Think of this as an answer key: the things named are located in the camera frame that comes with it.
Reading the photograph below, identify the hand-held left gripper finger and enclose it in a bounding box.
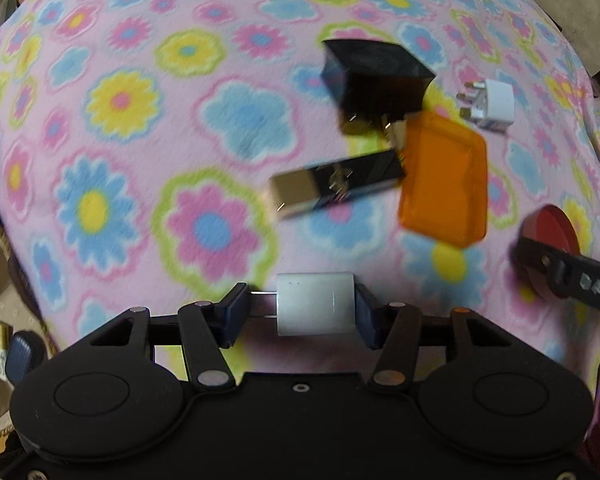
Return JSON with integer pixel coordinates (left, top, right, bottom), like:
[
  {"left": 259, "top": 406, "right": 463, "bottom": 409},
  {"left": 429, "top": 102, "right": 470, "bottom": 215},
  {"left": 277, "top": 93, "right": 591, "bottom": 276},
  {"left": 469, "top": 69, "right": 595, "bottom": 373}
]
[{"left": 354, "top": 283, "right": 512, "bottom": 391}]

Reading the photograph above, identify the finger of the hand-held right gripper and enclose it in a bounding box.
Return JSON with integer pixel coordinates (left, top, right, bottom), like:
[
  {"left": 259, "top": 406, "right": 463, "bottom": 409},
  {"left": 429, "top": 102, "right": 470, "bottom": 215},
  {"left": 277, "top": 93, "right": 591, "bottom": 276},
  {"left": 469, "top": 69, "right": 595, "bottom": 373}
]
[{"left": 511, "top": 234, "right": 571, "bottom": 298}]

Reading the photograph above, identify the red round disc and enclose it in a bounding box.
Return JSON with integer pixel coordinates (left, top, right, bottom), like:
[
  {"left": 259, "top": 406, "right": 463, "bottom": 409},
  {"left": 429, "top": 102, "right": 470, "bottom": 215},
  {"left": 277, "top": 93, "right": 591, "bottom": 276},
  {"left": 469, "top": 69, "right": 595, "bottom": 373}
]
[{"left": 522, "top": 205, "right": 581, "bottom": 303}]

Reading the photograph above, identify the white charger plug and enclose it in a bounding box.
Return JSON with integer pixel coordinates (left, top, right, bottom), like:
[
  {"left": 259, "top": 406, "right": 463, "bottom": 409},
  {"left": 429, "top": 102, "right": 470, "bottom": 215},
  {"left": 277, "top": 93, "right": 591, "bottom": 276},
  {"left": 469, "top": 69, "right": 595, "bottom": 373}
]
[{"left": 250, "top": 272, "right": 357, "bottom": 338}]

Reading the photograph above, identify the orange translucent case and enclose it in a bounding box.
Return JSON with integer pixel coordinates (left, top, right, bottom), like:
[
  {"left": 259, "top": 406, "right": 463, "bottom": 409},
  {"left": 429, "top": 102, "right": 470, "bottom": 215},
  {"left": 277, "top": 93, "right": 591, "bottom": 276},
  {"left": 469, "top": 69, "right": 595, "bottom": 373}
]
[{"left": 397, "top": 110, "right": 489, "bottom": 249}]

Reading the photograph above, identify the black and gold lighter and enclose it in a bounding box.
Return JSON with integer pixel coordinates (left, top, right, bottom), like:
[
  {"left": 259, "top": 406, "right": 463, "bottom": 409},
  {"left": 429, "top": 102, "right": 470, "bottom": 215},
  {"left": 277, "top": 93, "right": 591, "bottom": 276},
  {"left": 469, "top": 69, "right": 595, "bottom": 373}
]
[{"left": 270, "top": 149, "right": 407, "bottom": 222}]

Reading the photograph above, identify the white plug adapter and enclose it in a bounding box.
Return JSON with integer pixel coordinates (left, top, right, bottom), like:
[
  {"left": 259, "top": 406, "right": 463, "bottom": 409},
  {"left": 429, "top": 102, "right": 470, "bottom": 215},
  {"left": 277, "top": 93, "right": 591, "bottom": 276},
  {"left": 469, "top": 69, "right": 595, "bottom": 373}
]
[{"left": 457, "top": 79, "right": 517, "bottom": 134}]

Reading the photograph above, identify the black power adapter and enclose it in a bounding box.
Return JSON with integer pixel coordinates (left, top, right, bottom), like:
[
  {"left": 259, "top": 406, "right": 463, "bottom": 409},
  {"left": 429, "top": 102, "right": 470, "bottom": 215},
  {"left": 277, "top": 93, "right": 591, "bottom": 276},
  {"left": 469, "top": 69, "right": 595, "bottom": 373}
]
[{"left": 320, "top": 37, "right": 437, "bottom": 147}]

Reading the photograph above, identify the floral fleece blanket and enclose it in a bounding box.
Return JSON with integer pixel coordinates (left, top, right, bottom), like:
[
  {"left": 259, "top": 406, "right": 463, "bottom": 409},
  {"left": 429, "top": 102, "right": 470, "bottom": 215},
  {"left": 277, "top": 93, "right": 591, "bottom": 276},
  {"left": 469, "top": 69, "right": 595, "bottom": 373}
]
[{"left": 0, "top": 0, "right": 600, "bottom": 391}]

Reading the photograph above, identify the blue plastic clip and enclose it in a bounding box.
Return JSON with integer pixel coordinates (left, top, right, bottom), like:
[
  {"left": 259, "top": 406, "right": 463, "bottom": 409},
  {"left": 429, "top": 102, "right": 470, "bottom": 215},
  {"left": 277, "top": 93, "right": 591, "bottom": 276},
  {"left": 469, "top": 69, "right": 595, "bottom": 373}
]
[{"left": 5, "top": 332, "right": 49, "bottom": 387}]

